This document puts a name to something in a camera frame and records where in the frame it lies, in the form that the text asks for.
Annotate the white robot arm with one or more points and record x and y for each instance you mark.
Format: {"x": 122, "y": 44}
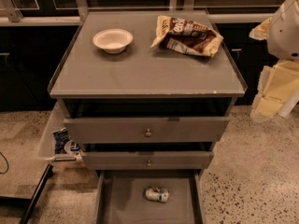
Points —
{"x": 283, "y": 40}

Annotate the grey drawer cabinet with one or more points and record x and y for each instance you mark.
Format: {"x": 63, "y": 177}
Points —
{"x": 142, "y": 82}

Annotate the grey top drawer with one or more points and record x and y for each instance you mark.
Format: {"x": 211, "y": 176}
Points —
{"x": 132, "y": 130}

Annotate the grey drawer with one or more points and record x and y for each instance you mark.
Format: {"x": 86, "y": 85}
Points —
{"x": 132, "y": 130}
{"x": 161, "y": 160}
{"x": 121, "y": 198}

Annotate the round top drawer knob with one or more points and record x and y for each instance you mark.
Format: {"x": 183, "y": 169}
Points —
{"x": 148, "y": 133}

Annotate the grey middle drawer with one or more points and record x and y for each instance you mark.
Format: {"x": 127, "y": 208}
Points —
{"x": 161, "y": 160}

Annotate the grey bottom drawer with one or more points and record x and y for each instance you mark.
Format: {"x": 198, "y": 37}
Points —
{"x": 121, "y": 198}

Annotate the brown white chip bag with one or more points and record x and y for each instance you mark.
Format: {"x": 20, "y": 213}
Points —
{"x": 186, "y": 37}

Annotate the white paper bowl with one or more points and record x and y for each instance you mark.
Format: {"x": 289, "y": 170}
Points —
{"x": 113, "y": 41}

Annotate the blue snack packet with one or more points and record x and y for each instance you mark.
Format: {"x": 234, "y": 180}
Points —
{"x": 64, "y": 144}

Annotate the clear plastic bin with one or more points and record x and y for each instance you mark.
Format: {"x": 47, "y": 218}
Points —
{"x": 46, "y": 144}

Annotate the white metal railing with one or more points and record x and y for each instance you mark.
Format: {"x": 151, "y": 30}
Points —
{"x": 220, "y": 11}

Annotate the black floor bar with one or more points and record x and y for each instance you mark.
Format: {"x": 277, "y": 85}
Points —
{"x": 48, "y": 172}

